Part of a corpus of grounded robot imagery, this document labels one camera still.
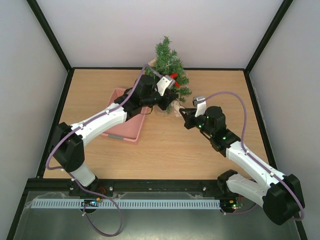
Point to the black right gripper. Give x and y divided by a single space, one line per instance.
191 120

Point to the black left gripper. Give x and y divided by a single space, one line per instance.
168 95

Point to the red ribbon bow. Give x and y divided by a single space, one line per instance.
174 76

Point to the small green christmas tree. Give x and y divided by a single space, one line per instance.
172 72

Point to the beige fabric bow ornament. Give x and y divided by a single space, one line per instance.
152 62

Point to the pink perforated plastic basket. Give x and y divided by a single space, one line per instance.
128 131

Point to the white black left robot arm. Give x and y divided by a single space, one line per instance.
68 141

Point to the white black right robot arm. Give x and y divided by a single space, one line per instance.
279 195

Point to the wooden tree stump base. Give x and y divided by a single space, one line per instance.
162 113

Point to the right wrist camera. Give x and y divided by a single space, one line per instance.
199 102

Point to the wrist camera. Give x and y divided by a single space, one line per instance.
166 82
199 102

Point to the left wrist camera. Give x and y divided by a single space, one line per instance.
166 82

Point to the black enclosure frame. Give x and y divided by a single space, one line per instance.
39 183

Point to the light blue slotted cable duct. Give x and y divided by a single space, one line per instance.
128 204

